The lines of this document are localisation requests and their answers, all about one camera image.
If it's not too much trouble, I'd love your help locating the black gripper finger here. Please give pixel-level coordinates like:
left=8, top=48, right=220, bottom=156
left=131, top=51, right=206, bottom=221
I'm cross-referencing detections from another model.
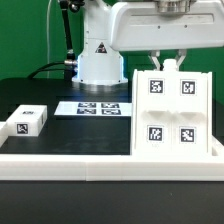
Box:
left=148, top=50, right=161, bottom=70
left=176, top=49, right=187, bottom=68

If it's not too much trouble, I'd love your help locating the white cabinet top block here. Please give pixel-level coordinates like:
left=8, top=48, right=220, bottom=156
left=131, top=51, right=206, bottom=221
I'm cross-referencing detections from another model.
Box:
left=7, top=105, right=47, bottom=137

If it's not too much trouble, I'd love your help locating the white marker tag sheet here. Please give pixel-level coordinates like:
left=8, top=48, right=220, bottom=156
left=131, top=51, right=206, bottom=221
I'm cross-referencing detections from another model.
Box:
left=55, top=101, right=132, bottom=117

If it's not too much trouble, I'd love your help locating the white thin cable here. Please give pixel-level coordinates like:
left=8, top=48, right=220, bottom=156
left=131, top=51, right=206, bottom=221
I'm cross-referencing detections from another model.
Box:
left=46, top=0, right=54, bottom=80

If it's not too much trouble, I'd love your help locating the white U-shaped obstacle fence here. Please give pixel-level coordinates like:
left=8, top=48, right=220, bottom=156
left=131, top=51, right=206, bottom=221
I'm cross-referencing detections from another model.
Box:
left=0, top=119, right=224, bottom=181

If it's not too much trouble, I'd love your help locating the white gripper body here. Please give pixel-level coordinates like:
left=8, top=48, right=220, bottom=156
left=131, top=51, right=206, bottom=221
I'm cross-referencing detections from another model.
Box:
left=108, top=0, right=224, bottom=51

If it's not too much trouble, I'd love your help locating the white cabinet body box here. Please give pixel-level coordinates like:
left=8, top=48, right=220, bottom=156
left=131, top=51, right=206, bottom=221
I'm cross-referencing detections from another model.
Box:
left=131, top=59, right=212, bottom=157

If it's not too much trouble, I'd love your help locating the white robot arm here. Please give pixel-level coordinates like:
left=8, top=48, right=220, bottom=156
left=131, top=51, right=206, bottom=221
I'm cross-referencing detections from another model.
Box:
left=76, top=0, right=224, bottom=85

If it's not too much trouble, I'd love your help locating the white cabinet door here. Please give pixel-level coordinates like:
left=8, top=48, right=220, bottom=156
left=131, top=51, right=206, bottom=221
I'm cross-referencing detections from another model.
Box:
left=135, top=72, right=172, bottom=153
left=173, top=73, right=210, bottom=155

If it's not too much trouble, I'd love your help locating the black cable bundle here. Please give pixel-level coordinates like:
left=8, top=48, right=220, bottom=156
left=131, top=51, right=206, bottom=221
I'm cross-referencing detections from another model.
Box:
left=27, top=0, right=85, bottom=80

